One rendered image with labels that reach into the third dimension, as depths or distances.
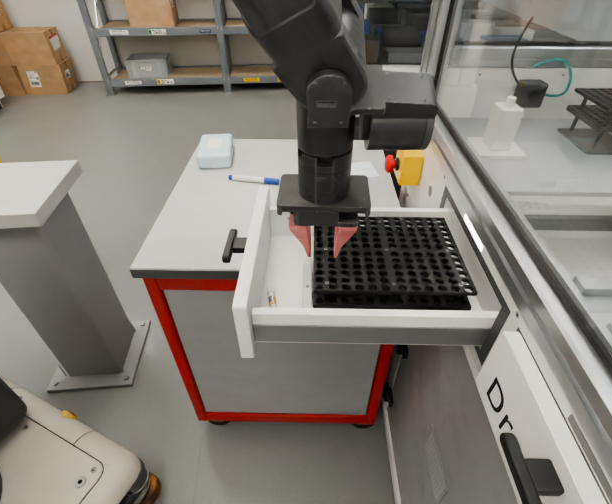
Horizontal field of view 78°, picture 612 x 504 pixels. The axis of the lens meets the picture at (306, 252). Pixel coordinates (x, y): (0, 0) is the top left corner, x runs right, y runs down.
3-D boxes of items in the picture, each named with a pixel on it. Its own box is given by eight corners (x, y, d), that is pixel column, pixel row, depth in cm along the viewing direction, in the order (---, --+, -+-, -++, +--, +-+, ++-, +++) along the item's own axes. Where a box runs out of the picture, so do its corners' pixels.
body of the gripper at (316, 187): (282, 186, 46) (278, 129, 41) (365, 188, 46) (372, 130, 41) (276, 219, 41) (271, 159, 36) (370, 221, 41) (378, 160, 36)
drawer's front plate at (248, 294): (241, 360, 52) (231, 307, 45) (263, 232, 74) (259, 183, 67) (254, 360, 52) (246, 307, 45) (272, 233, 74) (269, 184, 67)
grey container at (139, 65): (128, 79, 381) (123, 60, 370) (136, 70, 404) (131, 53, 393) (168, 78, 384) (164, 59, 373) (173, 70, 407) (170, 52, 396)
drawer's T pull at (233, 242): (222, 264, 55) (220, 257, 54) (231, 233, 61) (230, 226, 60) (246, 265, 55) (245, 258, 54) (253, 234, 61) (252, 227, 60)
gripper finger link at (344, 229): (298, 236, 52) (296, 177, 45) (350, 237, 51) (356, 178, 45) (295, 272, 47) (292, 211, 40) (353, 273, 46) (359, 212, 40)
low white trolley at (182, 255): (199, 436, 124) (128, 268, 75) (231, 297, 171) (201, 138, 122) (375, 440, 123) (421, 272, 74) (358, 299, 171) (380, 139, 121)
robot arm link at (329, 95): (307, -7, 30) (305, 76, 27) (452, -8, 30) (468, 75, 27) (308, 103, 41) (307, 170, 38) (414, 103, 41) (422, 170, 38)
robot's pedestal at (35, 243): (47, 392, 136) (-99, 222, 87) (78, 326, 159) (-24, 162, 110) (132, 386, 138) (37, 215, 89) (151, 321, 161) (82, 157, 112)
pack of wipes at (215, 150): (232, 168, 107) (230, 153, 104) (197, 170, 106) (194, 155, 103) (234, 145, 118) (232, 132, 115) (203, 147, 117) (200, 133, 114)
